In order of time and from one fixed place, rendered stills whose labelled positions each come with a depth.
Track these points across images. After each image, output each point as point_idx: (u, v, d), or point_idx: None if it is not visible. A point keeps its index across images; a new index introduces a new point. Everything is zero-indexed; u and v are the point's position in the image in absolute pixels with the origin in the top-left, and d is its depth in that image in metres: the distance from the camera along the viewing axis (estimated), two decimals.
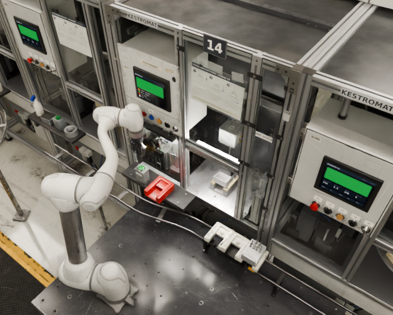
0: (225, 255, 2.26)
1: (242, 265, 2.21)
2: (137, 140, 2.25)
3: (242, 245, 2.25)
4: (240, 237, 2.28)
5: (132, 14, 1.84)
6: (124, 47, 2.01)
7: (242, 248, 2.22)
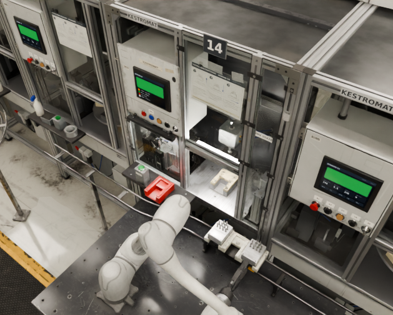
0: (225, 255, 2.26)
1: None
2: None
3: (242, 245, 2.25)
4: (240, 237, 2.28)
5: (132, 14, 1.84)
6: (124, 47, 2.01)
7: (242, 248, 2.22)
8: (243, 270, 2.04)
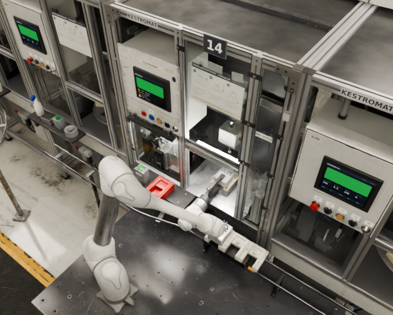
0: (225, 255, 2.26)
1: (242, 265, 2.21)
2: None
3: (242, 245, 2.25)
4: (240, 237, 2.28)
5: (132, 14, 1.84)
6: (124, 47, 2.01)
7: (242, 248, 2.22)
8: (220, 181, 2.39)
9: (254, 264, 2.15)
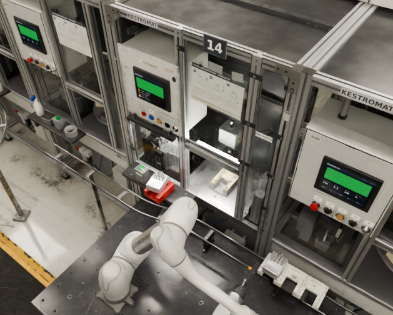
0: (280, 289, 2.11)
1: (299, 301, 2.06)
2: None
3: (298, 279, 2.10)
4: (295, 270, 2.13)
5: (132, 14, 1.84)
6: (124, 47, 2.01)
7: (299, 283, 2.07)
8: (255, 272, 2.11)
9: (315, 302, 1.99)
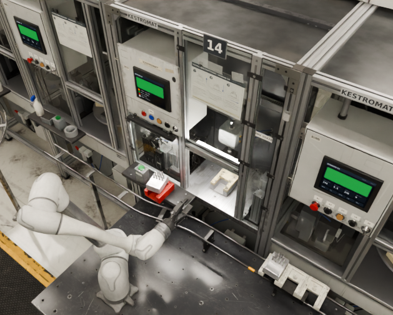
0: (282, 290, 2.11)
1: (300, 302, 2.06)
2: None
3: (300, 279, 2.10)
4: (297, 271, 2.12)
5: (132, 14, 1.84)
6: (124, 47, 2.01)
7: (300, 284, 2.06)
8: (185, 203, 2.09)
9: (316, 302, 1.99)
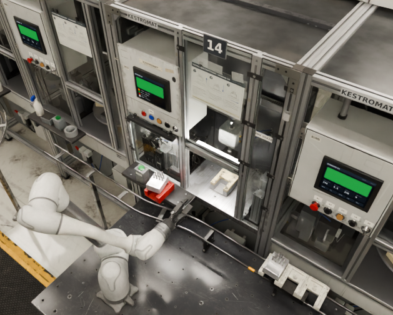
0: (282, 290, 2.11)
1: (300, 302, 2.06)
2: None
3: (300, 279, 2.10)
4: (297, 271, 2.12)
5: (132, 14, 1.84)
6: (124, 47, 2.01)
7: (300, 284, 2.06)
8: (186, 204, 2.09)
9: (316, 302, 1.99)
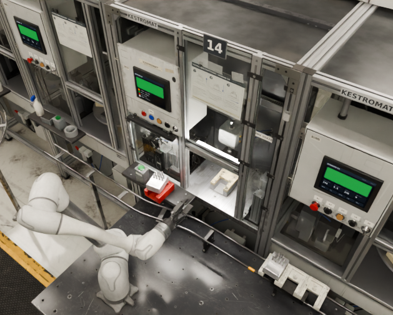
0: (282, 290, 2.11)
1: (300, 302, 2.06)
2: None
3: (300, 279, 2.10)
4: (297, 271, 2.12)
5: (132, 14, 1.84)
6: (124, 47, 2.01)
7: (300, 284, 2.06)
8: (186, 203, 2.09)
9: (316, 302, 1.99)
